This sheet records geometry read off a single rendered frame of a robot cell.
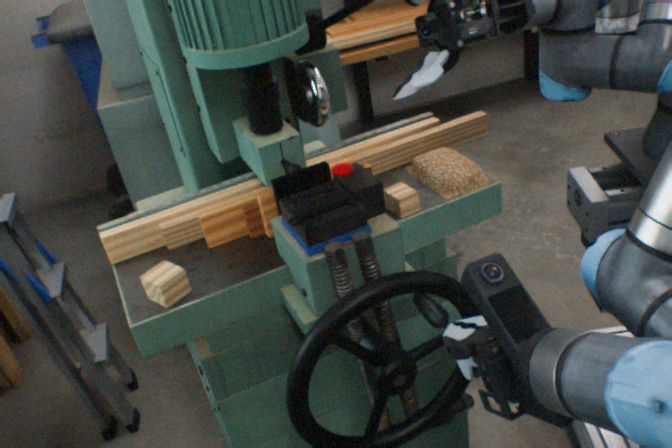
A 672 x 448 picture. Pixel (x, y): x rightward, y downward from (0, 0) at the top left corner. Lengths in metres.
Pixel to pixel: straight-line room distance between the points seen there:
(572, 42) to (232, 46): 0.47
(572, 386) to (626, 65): 0.54
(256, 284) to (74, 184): 2.68
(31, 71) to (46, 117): 0.23
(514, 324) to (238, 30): 0.51
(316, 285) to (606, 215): 0.63
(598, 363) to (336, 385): 0.64
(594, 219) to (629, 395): 0.80
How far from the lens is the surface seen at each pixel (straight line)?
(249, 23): 0.88
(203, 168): 1.21
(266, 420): 1.09
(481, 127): 1.20
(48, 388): 2.39
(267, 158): 0.97
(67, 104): 3.40
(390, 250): 0.87
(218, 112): 1.07
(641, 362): 0.50
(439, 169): 1.05
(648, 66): 0.97
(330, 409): 1.13
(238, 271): 0.94
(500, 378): 0.66
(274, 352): 1.00
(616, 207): 1.28
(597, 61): 0.99
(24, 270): 1.77
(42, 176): 3.55
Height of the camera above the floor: 1.42
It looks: 32 degrees down
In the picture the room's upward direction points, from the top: 11 degrees counter-clockwise
